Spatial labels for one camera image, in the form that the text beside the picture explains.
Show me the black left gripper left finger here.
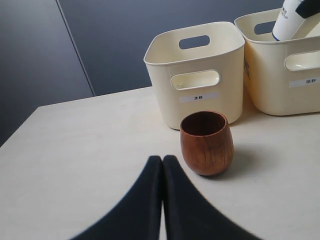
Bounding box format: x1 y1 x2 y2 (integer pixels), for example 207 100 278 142
73 155 162 240

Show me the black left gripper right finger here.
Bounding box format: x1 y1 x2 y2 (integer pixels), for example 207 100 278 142
163 155 250 240

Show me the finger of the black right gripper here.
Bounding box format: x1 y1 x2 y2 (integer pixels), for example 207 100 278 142
295 0 320 18

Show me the white paper cup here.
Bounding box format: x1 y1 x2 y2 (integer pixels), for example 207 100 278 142
272 0 305 42

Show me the brown wooden cup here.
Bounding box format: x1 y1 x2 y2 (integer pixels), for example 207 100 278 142
180 111 234 176

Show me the cream bin middle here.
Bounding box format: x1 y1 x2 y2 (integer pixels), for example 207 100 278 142
234 8 320 116

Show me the cream bin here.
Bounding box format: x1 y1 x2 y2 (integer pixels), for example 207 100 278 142
234 8 320 116
143 21 245 130

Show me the cream bin left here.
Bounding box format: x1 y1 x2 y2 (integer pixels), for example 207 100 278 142
143 21 245 130

